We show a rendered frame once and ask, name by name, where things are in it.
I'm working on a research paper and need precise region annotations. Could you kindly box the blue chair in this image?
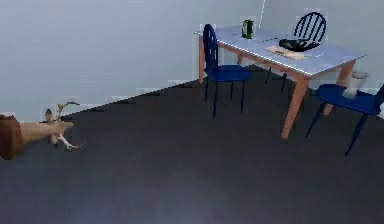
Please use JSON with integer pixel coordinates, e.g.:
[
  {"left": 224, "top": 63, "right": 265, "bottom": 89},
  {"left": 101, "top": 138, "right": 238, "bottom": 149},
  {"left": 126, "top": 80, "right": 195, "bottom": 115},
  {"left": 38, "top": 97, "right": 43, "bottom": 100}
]
[
  {"left": 304, "top": 83, "right": 384, "bottom": 157},
  {"left": 264, "top": 11, "right": 328, "bottom": 93},
  {"left": 201, "top": 23, "right": 253, "bottom": 119}
]

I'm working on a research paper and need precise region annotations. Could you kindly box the green and black mug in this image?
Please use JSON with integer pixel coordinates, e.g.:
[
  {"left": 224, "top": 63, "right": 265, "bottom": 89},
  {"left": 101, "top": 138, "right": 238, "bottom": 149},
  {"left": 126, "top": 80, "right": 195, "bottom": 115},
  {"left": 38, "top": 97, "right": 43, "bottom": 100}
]
[{"left": 241, "top": 19, "right": 256, "bottom": 40}]

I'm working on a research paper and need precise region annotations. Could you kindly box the tan cutting board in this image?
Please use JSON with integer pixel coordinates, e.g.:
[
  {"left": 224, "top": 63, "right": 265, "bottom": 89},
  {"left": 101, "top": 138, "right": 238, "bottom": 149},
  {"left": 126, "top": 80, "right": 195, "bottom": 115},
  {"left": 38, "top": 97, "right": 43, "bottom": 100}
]
[{"left": 265, "top": 45, "right": 308, "bottom": 62}]

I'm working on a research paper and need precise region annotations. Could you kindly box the white table with wooden legs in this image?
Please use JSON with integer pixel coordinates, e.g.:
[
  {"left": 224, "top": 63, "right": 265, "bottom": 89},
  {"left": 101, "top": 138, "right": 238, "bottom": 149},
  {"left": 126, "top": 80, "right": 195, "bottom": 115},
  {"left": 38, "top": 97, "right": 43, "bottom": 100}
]
[{"left": 194, "top": 23, "right": 368, "bottom": 140}]

